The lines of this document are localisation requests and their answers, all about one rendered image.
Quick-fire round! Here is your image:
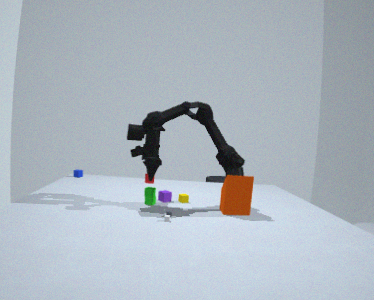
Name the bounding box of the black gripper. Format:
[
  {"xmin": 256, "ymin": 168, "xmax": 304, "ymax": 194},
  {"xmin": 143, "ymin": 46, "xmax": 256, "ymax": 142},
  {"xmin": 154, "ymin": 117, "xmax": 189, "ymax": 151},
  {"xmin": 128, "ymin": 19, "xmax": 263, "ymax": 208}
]
[{"xmin": 142, "ymin": 141, "xmax": 162, "ymax": 181}]

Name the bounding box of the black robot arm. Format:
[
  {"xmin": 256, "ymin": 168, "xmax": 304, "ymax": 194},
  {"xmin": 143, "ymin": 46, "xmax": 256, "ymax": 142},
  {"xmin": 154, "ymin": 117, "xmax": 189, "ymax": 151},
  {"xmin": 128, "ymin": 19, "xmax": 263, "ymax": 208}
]
[{"xmin": 127, "ymin": 101, "xmax": 244, "ymax": 177}]

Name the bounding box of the green block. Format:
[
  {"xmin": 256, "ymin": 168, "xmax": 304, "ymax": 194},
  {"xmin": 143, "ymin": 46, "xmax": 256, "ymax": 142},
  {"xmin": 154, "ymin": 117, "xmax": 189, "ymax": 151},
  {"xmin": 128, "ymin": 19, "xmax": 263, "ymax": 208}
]
[
  {"xmin": 145, "ymin": 196, "xmax": 156, "ymax": 205},
  {"xmin": 144, "ymin": 187, "xmax": 156, "ymax": 198}
]

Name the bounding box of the purple block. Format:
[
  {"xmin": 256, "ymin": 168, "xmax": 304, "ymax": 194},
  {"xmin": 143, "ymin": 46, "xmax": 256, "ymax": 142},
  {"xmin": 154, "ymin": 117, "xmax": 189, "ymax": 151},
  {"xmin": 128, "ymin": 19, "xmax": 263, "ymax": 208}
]
[{"xmin": 158, "ymin": 191, "xmax": 172, "ymax": 203}]

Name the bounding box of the small blue block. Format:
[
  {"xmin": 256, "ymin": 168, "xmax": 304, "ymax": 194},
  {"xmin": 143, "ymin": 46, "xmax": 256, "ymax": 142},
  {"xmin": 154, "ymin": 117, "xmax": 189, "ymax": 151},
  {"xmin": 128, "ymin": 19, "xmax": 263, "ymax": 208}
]
[{"xmin": 73, "ymin": 169, "xmax": 83, "ymax": 178}]

